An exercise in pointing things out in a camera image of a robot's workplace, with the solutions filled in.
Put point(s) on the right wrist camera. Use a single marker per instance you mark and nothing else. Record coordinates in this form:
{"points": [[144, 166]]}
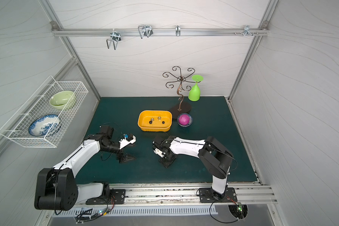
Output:
{"points": [[158, 152]]}

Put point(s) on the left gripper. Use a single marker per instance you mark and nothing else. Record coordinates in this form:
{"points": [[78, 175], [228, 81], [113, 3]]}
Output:
{"points": [[121, 154]]}

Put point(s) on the brown metal cup stand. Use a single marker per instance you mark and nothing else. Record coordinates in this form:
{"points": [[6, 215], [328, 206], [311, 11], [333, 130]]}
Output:
{"points": [[182, 106]]}

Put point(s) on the aluminium top rail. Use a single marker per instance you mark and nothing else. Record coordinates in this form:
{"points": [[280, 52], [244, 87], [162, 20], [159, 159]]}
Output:
{"points": [[157, 32]]}

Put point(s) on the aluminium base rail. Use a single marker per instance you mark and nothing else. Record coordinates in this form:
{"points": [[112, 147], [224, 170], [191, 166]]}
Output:
{"points": [[170, 194]]}

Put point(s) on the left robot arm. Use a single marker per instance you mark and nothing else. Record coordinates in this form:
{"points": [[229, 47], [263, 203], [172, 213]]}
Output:
{"points": [[56, 187]]}

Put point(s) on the metal double hook middle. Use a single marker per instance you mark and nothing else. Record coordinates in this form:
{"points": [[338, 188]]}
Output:
{"points": [[145, 31]]}

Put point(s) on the blue white patterned plate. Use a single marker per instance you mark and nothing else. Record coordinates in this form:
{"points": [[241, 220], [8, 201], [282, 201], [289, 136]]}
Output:
{"points": [[47, 125]]}

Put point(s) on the magenta ball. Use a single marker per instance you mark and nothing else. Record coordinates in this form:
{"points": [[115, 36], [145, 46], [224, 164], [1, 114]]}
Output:
{"points": [[184, 119]]}

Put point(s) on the small metal hook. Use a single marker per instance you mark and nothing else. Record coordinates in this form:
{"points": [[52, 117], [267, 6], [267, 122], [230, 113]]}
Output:
{"points": [[177, 30]]}

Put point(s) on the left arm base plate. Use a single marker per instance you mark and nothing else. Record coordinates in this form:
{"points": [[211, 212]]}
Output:
{"points": [[118, 196]]}

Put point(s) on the white vent grille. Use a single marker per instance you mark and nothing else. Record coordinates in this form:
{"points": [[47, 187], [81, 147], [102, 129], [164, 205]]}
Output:
{"points": [[121, 211]]}

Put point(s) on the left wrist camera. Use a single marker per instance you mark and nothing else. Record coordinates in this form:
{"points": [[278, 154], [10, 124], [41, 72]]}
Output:
{"points": [[127, 140]]}

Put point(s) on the metal double hook left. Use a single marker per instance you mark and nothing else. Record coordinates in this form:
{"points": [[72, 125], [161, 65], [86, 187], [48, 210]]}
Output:
{"points": [[114, 39]]}

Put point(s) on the metal hook right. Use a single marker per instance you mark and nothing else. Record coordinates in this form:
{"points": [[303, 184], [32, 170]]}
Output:
{"points": [[246, 32]]}

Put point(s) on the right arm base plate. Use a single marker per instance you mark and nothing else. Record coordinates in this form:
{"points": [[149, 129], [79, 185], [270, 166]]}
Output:
{"points": [[207, 195]]}

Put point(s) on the green plastic goblet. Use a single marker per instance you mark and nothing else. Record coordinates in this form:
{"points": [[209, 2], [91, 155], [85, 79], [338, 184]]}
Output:
{"points": [[195, 92]]}

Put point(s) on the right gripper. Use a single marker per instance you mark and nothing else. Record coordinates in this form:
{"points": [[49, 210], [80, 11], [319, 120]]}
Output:
{"points": [[166, 157]]}

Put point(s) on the yellow plastic storage box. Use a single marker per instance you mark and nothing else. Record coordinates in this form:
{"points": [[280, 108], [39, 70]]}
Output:
{"points": [[157, 126]]}

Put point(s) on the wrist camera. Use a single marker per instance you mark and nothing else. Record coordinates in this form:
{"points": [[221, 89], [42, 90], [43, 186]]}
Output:
{"points": [[158, 152], [127, 140]]}

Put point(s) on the green ceramic bowl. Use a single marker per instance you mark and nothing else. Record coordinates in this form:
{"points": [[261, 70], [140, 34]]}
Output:
{"points": [[63, 100]]}

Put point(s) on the metal double hook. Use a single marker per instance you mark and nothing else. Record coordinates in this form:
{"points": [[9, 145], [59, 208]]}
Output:
{"points": [[145, 31], [114, 39]]}

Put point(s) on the small blue patterned bowl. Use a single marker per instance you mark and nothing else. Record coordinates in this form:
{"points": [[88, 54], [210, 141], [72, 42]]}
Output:
{"points": [[191, 120]]}

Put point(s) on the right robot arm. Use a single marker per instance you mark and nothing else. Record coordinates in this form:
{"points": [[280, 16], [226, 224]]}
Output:
{"points": [[216, 158]]}

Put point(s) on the white wire basket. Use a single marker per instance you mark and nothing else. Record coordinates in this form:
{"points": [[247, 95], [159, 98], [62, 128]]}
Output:
{"points": [[16, 128]]}

